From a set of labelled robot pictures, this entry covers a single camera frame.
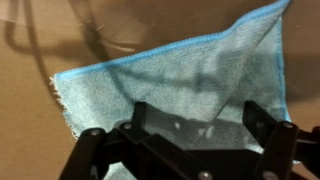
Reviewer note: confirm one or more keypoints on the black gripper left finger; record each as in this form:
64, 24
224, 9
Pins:
140, 153

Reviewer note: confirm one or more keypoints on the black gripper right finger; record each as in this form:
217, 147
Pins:
280, 146

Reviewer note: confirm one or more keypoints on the blue microfiber towel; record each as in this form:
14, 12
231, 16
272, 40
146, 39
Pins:
173, 80

